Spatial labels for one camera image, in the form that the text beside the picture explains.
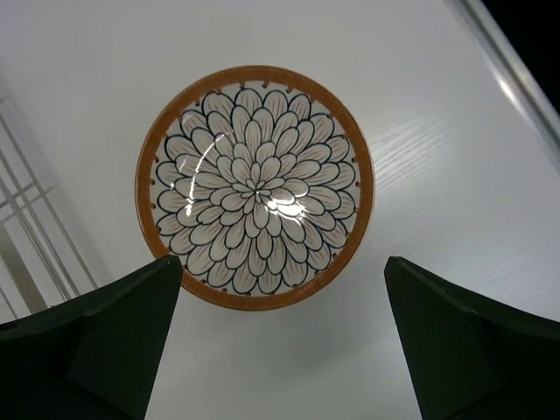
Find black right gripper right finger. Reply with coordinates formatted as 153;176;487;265
384;256;559;419

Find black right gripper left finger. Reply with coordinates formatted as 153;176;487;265
1;255;183;419

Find floral plate with orange rim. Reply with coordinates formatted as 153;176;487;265
135;65;375;312

